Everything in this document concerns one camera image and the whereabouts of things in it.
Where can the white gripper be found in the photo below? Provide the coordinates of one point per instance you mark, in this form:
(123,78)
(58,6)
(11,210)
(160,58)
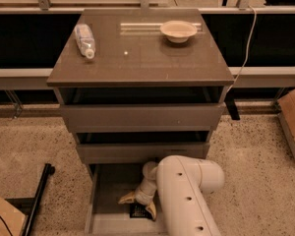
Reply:
(143,196)

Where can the black rxbar chocolate bar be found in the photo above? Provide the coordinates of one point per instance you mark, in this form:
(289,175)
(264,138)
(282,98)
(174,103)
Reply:
(139,211)

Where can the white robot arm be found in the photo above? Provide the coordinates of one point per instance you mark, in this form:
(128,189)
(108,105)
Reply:
(180,183)

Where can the grey open bottom drawer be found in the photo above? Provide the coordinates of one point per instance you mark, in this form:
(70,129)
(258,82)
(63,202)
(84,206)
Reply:
(106,217)

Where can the grey middle drawer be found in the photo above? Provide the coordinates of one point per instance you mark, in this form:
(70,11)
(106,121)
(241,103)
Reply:
(138,153)

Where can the grey top drawer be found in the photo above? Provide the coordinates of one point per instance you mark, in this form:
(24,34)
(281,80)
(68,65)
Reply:
(141,118)

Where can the grey drawer cabinet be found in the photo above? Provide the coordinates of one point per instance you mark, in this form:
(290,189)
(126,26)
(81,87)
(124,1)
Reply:
(135,64)

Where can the black metal stand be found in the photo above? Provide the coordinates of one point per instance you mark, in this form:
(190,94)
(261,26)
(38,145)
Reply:
(30,206)

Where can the brown cardboard box left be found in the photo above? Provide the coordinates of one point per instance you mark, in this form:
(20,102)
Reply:
(11,219)

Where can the white paper bowl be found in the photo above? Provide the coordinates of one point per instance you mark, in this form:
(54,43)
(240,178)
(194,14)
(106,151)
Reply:
(178,31)

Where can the clear plastic water bottle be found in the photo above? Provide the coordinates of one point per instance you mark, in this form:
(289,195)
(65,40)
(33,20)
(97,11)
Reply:
(85,40)

